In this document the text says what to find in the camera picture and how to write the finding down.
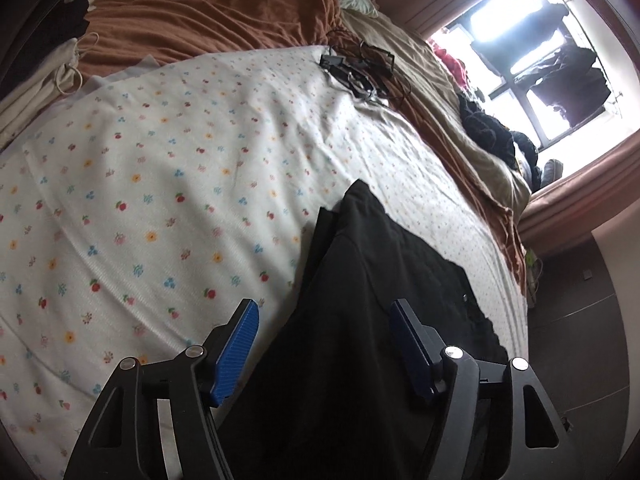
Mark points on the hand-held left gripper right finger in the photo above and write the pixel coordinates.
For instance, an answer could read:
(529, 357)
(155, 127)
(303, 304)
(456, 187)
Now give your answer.
(411, 345)

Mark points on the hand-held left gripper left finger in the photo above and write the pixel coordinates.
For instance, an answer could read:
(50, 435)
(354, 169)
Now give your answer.
(235, 355)

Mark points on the black long-sleeved shirt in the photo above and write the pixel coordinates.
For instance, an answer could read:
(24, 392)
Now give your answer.
(360, 310)

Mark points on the black clothes pile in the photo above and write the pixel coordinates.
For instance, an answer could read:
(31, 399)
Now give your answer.
(487, 127)

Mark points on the red clothes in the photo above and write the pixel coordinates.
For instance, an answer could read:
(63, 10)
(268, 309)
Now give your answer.
(450, 62)

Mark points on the folded beige clothes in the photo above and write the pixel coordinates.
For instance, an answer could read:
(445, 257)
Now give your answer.
(40, 95)

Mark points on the floral white bed sheet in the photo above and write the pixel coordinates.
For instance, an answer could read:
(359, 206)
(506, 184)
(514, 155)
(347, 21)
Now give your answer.
(175, 170)

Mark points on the dark jacket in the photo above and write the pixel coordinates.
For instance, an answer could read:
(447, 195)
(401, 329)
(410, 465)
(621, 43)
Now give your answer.
(527, 157)

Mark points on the beige duvet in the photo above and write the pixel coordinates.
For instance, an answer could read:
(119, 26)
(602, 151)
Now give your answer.
(425, 90)

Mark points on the brown blanket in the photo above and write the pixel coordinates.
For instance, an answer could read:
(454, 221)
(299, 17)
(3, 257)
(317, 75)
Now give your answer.
(210, 15)

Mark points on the bright window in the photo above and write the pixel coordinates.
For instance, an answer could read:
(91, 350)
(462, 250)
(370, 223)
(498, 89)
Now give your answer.
(505, 15)

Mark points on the folded black garment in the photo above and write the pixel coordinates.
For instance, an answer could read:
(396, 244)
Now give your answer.
(45, 35)

